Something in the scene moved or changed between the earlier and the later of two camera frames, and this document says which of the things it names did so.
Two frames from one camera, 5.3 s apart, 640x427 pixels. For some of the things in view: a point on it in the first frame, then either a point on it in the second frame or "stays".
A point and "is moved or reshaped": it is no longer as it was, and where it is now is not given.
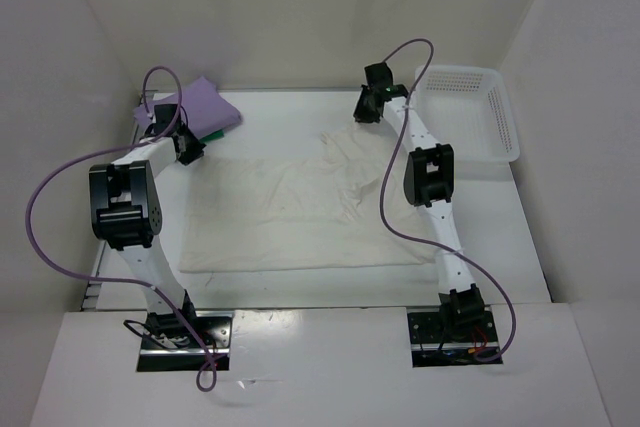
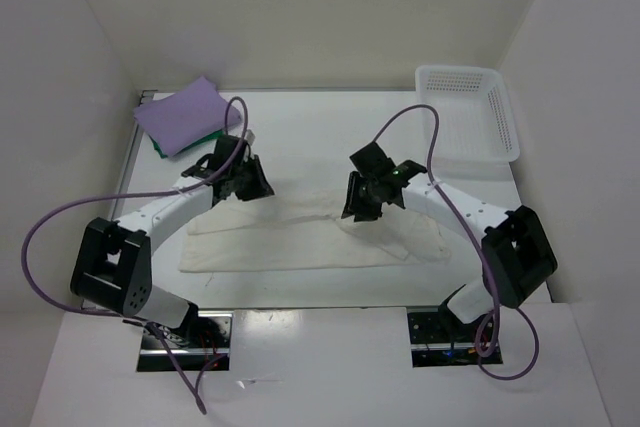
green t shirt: (212, 136) stays
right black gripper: (359, 114) → (353, 203)
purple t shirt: (204, 109) stays
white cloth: (313, 206) is moved or reshaped
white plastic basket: (467, 108) stays
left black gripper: (196, 149) → (261, 187)
